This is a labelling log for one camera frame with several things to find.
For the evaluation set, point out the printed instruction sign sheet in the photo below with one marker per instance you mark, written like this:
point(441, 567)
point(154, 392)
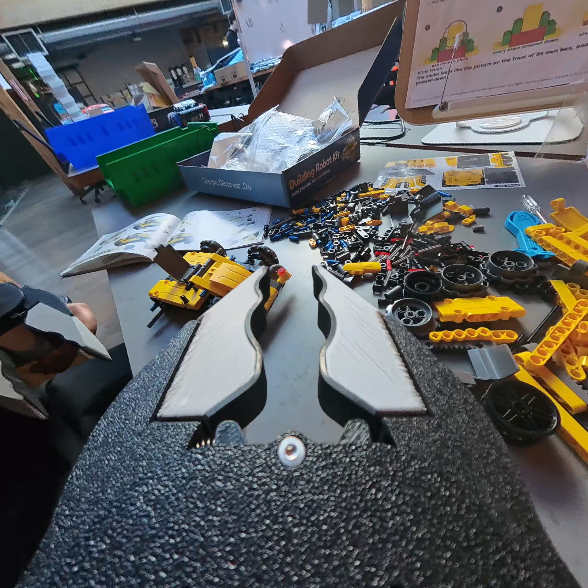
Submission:
point(496, 50)

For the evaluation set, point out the green plastic bin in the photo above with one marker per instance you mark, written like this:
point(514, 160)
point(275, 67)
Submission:
point(156, 161)

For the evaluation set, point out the yellow toy brick vehicle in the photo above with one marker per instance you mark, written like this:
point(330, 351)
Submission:
point(207, 276)

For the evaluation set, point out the building instruction booklet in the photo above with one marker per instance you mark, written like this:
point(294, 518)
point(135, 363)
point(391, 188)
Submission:
point(165, 234)

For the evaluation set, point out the light blue curved brick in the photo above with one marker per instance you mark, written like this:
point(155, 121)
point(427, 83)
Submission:
point(525, 231)

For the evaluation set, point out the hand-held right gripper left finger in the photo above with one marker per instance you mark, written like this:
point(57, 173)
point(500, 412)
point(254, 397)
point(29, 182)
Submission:
point(216, 363)

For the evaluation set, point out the blue plastic bin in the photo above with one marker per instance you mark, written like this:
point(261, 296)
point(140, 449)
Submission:
point(96, 138)

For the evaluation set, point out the grey desk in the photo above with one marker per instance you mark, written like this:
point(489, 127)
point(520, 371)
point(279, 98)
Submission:
point(129, 303)

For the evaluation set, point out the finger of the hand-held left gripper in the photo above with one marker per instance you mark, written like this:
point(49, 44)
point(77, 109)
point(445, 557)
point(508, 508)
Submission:
point(64, 326)
point(18, 381)

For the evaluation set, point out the person's legs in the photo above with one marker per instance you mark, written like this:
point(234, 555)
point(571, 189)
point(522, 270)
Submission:
point(55, 459)

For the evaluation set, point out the yellow sticker sheet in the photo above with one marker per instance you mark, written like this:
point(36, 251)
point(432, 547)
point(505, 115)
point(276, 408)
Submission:
point(459, 172)

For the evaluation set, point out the person's left hand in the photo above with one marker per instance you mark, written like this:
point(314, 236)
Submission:
point(81, 320)

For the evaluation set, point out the clear bags of brick parts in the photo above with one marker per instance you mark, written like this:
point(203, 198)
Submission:
point(276, 138)

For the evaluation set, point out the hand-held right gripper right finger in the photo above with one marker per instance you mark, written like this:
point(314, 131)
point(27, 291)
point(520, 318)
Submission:
point(367, 358)

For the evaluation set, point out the pile of loose toy bricks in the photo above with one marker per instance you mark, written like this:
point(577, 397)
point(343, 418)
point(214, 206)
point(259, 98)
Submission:
point(459, 276)

